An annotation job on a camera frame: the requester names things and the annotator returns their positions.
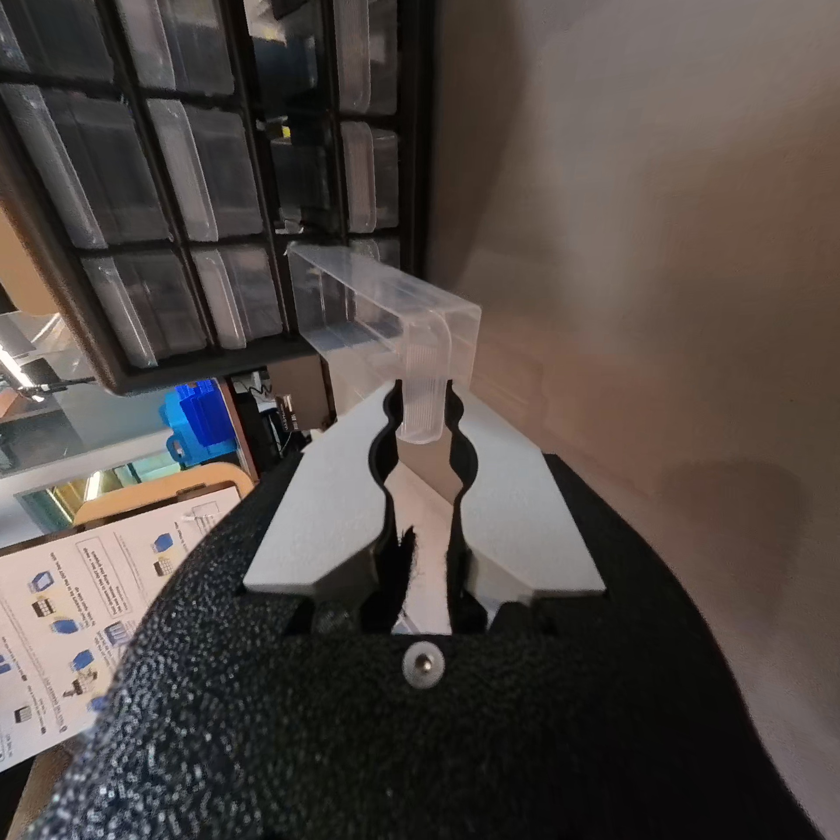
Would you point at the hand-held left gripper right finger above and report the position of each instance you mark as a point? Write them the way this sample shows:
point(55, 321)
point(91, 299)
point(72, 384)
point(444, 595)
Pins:
point(531, 525)

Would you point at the single clear plastic drawer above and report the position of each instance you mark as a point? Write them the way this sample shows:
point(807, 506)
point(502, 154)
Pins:
point(387, 289)

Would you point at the stack of blue bins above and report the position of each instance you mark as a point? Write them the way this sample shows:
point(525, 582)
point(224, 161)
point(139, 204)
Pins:
point(197, 394)

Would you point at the black drawer cabinet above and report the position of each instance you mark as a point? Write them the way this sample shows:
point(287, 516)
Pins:
point(197, 375)

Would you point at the beige rounded wooden board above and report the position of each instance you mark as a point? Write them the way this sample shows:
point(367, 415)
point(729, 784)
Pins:
point(26, 275)

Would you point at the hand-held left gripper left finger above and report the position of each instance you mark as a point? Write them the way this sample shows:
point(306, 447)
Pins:
point(315, 525)

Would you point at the wooden edged desk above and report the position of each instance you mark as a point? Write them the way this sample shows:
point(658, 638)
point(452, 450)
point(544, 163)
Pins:
point(239, 426)

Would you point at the wooden instruction board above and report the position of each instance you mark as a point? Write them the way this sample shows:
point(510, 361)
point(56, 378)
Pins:
point(98, 558)

